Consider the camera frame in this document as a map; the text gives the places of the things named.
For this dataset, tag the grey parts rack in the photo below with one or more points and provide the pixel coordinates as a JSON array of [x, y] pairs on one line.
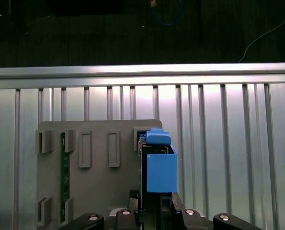
[[99, 187]]

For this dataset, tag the hard disk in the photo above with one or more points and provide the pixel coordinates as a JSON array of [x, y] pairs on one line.
[[161, 172]]

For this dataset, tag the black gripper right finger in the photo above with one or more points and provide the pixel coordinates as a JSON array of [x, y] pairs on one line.
[[192, 221]]

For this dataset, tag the green RAM stick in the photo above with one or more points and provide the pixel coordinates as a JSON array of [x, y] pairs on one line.
[[65, 172]]

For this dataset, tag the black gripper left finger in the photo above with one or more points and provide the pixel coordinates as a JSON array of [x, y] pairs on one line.
[[126, 220]]

